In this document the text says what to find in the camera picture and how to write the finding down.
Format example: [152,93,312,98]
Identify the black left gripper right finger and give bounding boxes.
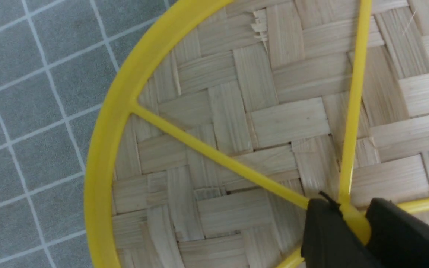
[366,197,429,268]

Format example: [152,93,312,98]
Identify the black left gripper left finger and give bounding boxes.
[301,191,380,268]

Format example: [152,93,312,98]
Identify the yellow bamboo steamer lid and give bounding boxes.
[85,0,429,268]

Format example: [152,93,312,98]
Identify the grey checkered tablecloth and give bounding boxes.
[0,0,174,268]

